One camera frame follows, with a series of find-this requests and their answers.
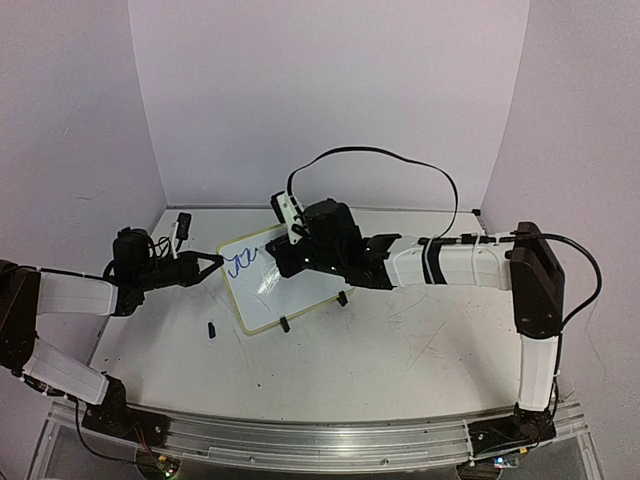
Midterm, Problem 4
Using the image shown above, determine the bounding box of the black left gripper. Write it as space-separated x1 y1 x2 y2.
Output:
134 247 225 290

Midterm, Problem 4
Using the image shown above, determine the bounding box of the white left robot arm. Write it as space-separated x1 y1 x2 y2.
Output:
1 228 224 437

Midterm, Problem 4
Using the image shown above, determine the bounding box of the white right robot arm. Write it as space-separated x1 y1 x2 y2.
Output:
266 192 565 412

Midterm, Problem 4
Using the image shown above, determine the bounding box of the yellow-framed whiteboard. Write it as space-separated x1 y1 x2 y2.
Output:
217 226 353 334

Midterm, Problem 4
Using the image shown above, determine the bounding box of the black whiteboard stand foot left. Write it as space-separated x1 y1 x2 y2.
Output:
279 317 291 333

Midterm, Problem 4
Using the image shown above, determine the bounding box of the black whiteboard stand foot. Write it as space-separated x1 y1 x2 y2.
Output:
337 291 348 307
279 317 291 333

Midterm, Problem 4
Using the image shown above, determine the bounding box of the black whiteboard stand foot right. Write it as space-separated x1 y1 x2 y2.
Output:
337 291 348 307

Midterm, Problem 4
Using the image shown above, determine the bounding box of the left circuit board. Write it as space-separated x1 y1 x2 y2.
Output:
135 451 181 480

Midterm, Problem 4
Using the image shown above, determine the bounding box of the circuit board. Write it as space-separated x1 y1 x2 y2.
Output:
493 453 522 470
135 451 181 480

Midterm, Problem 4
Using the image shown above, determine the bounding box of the right circuit board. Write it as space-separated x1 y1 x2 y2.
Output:
493 453 522 470

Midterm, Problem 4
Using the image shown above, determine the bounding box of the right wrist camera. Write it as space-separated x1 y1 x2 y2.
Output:
270 191 311 245

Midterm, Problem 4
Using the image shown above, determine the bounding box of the black right camera cable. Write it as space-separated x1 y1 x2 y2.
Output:
285 145 460 239

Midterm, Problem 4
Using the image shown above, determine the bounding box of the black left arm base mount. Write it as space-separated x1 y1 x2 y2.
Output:
81 375 170 447

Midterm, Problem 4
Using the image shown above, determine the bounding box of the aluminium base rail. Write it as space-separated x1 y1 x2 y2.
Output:
49 401 593 473

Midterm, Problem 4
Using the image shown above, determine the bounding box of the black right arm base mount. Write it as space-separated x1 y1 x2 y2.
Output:
468 404 556 459

